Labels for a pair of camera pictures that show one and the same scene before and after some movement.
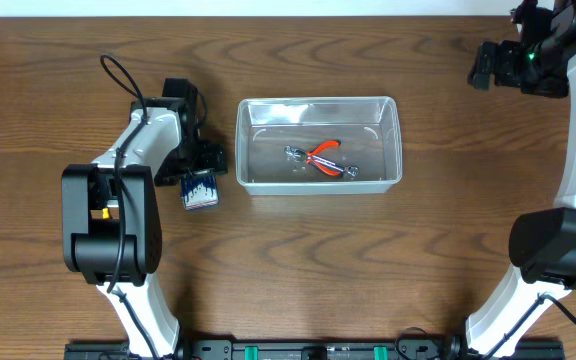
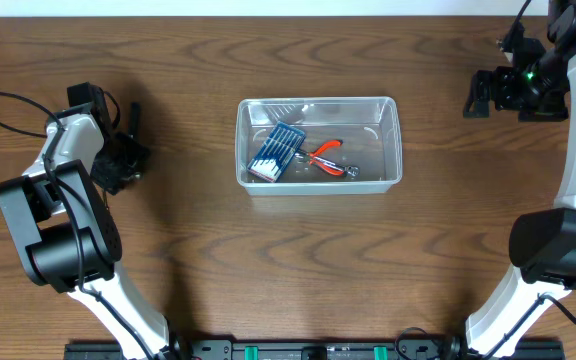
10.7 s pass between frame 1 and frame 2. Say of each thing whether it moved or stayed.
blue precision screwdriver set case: moved
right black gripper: moved
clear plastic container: stayed
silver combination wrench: stayed
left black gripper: moved
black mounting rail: stayed
